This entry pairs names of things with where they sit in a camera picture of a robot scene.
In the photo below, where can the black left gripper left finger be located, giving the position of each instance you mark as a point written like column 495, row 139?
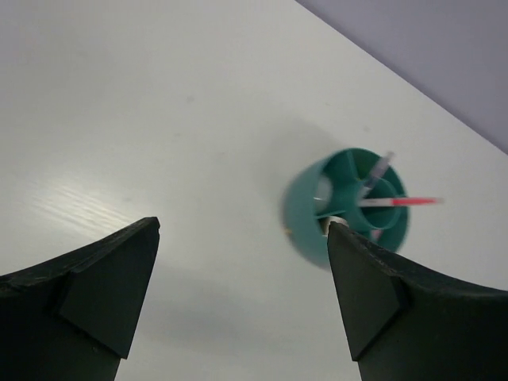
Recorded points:
column 74, row 317

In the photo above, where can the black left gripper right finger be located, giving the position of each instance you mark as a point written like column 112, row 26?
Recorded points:
column 404, row 321

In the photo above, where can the pink gel pen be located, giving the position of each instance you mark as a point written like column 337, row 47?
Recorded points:
column 396, row 202

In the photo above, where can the blue ballpoint pen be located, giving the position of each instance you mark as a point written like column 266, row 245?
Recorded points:
column 376, row 173

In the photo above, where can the pink highlighter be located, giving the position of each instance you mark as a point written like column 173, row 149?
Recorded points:
column 376, row 234

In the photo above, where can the clear tape roll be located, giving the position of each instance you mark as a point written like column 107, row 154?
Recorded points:
column 326, row 222

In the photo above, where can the teal round desk organizer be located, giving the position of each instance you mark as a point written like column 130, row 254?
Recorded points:
column 328, row 188

